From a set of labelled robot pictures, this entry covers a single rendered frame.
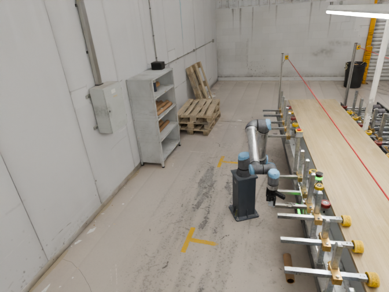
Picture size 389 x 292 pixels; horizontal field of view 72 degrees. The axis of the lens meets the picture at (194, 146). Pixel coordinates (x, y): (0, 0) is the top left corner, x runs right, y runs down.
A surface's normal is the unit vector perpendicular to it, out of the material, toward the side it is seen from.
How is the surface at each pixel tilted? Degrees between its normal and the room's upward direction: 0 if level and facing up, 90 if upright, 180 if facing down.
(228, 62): 90
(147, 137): 90
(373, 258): 0
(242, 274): 0
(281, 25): 90
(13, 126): 90
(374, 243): 0
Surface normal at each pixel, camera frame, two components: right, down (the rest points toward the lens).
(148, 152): -0.29, 0.45
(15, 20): 0.95, 0.07
